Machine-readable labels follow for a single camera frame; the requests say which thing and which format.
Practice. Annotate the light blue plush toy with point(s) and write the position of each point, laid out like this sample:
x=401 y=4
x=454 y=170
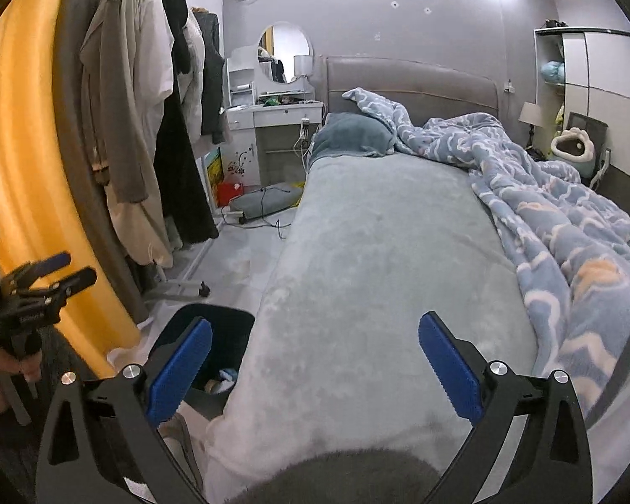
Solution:
x=551 y=72

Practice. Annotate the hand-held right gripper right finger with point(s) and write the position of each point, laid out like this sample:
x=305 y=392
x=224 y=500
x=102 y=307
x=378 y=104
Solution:
x=451 y=373

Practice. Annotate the beige bedside lamp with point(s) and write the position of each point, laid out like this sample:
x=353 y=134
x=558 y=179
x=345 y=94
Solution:
x=530 y=113

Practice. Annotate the white vanity desk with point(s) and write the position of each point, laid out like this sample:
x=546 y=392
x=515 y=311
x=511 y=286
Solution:
x=278 y=115

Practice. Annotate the beige coat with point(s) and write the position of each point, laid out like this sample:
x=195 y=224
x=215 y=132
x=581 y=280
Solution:
x=136 y=231

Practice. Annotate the grey floor cushion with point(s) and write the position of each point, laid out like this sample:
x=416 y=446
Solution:
x=252 y=203

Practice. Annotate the grey-blue pillow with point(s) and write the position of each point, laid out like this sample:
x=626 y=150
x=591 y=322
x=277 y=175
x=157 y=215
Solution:
x=346 y=134

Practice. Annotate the black coat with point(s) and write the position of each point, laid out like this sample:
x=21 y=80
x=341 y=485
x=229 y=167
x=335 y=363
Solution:
x=184 y=194

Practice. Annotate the round wall mirror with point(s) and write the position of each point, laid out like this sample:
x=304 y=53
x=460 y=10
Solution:
x=289 y=42

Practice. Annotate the dark grey knit vest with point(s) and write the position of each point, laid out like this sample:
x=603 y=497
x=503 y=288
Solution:
x=212 y=79

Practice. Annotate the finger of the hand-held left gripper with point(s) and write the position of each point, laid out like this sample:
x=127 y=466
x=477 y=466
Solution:
x=52 y=262
x=79 y=279

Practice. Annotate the orange curtain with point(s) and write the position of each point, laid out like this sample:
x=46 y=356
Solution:
x=21 y=142

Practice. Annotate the olive brown jacket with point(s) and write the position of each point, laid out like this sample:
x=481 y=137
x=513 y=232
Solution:
x=115 y=115

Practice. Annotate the yellow plastic bag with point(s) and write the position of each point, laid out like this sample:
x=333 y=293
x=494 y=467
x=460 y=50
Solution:
x=295 y=189

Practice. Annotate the grey fleece pajama pants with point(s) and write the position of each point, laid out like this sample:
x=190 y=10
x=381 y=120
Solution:
x=346 y=478

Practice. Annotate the yellow picture board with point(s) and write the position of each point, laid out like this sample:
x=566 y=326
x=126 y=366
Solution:
x=214 y=168

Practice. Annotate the white and black wardrobe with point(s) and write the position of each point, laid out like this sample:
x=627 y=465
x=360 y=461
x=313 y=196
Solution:
x=609 y=73

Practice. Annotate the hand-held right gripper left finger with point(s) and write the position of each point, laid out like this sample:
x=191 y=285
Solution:
x=181 y=373

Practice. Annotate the white shirt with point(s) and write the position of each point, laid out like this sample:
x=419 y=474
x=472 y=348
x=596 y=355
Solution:
x=155 y=52

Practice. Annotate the yellow-green plush toy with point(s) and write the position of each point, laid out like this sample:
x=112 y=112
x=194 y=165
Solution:
x=559 y=118

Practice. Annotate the grey upholstered headboard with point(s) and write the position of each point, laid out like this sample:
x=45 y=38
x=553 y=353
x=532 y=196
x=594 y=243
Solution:
x=415 y=84

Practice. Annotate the white table lamp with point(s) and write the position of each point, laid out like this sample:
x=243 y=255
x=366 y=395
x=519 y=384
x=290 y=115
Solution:
x=302 y=65

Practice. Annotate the dark teal plastic bin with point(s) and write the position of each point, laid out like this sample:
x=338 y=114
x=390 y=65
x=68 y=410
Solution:
x=226 y=336

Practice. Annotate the red box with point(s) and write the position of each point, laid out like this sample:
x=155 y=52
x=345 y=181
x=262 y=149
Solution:
x=228 y=194

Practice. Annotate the person's left hand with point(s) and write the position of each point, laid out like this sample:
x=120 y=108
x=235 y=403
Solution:
x=0 y=378

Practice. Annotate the blue patterned fleece blanket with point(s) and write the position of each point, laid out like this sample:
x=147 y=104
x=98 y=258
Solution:
x=556 y=210

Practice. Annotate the white puffy jacket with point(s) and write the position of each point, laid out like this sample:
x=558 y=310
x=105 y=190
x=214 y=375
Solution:
x=191 y=52

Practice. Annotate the black framed panel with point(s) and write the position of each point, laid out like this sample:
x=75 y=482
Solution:
x=596 y=126

